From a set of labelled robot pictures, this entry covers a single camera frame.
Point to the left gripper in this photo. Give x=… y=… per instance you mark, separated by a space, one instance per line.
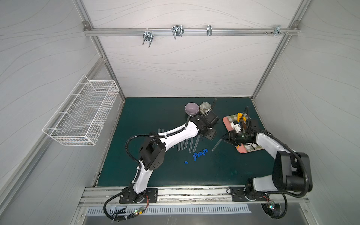
x=209 y=132

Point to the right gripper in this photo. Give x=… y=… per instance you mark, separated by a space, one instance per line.
x=232 y=137

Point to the test tube eight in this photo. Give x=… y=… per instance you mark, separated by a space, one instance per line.
x=191 y=145

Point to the test tube nine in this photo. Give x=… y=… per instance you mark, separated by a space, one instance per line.
x=196 y=143

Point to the test tube six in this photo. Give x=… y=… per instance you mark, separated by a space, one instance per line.
x=186 y=144

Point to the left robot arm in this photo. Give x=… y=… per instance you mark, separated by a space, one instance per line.
x=154 y=148

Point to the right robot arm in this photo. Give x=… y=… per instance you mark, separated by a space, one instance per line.
x=291 y=173

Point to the test tube ten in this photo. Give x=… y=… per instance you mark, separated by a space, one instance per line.
x=216 y=145

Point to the pink tray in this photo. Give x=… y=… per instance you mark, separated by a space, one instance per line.
x=247 y=149

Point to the grey ribbed mug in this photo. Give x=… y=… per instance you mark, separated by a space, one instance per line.
x=204 y=108

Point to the purple bowl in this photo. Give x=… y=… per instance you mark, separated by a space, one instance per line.
x=192 y=109

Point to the checked cloth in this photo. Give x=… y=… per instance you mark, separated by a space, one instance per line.
x=233 y=119

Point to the yellow tongs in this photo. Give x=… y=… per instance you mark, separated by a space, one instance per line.
x=241 y=117

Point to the green table mat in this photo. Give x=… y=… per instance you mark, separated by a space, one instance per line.
x=224 y=166

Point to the metal clamp three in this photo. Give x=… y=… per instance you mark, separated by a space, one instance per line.
x=209 y=30

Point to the metal clamp two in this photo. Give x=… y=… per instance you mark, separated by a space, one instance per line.
x=177 y=31

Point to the metal clamp one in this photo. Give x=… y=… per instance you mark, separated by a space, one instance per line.
x=147 y=37

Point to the metal clamp four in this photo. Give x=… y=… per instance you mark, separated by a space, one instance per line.
x=277 y=32

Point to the aluminium cross bar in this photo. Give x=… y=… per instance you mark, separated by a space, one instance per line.
x=162 y=32

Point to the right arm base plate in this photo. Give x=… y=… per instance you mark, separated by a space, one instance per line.
x=239 y=194

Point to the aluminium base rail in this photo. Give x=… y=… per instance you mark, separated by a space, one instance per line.
x=166 y=195

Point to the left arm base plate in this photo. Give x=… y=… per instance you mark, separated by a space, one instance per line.
x=149 y=195

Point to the white wire basket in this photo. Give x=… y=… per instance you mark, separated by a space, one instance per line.
x=81 y=117

